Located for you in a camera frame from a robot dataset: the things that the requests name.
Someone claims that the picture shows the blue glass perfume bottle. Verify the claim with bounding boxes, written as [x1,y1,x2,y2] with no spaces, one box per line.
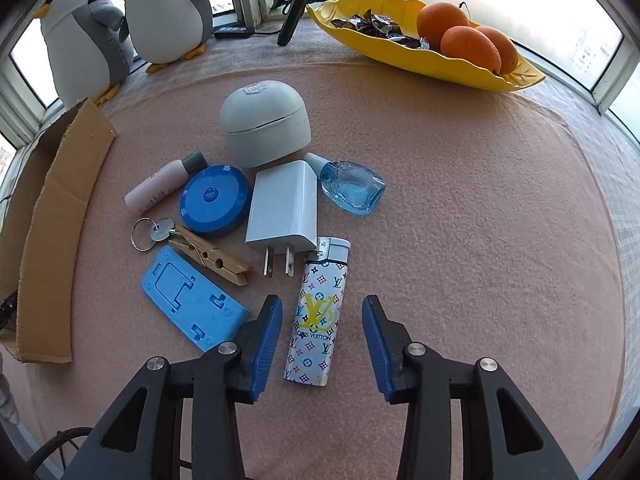
[305,152,387,217]

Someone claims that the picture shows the pile of candy wrappers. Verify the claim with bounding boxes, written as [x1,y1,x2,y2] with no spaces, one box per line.
[330,10,431,51]

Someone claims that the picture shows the yellow leaf-shaped tray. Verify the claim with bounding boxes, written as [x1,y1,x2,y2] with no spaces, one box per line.
[306,0,547,93]

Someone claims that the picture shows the wooden clothespin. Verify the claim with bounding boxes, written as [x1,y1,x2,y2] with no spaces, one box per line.
[167,226,253,288]

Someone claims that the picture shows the cardboard box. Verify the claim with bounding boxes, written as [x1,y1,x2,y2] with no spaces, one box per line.
[0,97,119,363]

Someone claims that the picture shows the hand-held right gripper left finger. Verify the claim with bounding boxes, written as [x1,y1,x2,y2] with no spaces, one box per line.
[60,294,284,480]

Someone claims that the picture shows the black tripod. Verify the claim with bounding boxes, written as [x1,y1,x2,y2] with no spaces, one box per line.
[272,0,388,47]

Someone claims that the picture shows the keys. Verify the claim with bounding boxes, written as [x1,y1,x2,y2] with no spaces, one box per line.
[131,216,188,252]

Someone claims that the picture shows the small black device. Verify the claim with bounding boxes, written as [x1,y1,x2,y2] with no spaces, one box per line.
[214,25,256,40]

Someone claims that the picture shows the pink blanket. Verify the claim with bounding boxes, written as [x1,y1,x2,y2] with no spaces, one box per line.
[0,0,640,480]

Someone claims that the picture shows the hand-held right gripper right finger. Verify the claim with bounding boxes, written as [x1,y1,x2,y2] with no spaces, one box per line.
[361,294,581,480]

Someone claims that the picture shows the blue plastic phone stand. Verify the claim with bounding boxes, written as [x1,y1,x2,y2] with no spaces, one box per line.
[141,245,251,353]

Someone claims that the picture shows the black cable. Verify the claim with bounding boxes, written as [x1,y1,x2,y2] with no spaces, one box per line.
[25,425,96,480]

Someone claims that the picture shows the penguin plush toy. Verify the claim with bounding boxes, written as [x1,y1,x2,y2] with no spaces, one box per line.
[120,0,221,73]
[39,0,135,106]

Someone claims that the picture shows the white tube with grey cap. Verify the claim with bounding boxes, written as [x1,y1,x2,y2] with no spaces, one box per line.
[124,151,210,209]

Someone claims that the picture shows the orange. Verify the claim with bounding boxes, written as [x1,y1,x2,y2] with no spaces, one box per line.
[416,2,471,51]
[475,25,518,76]
[440,25,502,75]

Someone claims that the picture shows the white domed earbud case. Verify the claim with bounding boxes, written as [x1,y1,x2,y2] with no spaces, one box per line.
[219,78,312,169]

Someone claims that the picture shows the white patterned lighter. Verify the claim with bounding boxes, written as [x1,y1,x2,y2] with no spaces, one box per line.
[283,236,352,387]

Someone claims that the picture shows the white charger adapter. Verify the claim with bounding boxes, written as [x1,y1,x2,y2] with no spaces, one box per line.
[244,160,319,279]

